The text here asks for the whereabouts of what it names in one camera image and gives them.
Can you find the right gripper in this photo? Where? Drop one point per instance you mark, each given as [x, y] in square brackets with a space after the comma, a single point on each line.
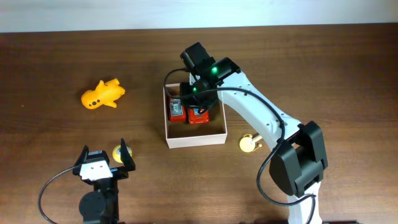
[188, 101]

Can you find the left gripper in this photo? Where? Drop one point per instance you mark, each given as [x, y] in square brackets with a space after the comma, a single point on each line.
[129, 163]

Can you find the red grey toy truck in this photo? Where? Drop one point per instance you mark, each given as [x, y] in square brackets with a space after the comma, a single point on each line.
[196, 116]

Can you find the red toy car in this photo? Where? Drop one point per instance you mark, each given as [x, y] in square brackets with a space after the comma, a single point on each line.
[177, 111]

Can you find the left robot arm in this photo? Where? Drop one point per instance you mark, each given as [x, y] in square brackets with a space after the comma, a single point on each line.
[101, 206]

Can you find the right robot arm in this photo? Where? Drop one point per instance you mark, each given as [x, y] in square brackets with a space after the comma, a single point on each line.
[298, 156]

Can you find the yellow round toy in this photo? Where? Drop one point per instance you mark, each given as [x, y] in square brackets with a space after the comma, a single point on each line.
[117, 153]

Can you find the white open cardboard box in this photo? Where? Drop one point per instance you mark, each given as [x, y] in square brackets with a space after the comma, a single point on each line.
[181, 134]

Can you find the orange rubber toy animal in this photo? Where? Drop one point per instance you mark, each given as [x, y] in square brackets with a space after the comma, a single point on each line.
[105, 94]

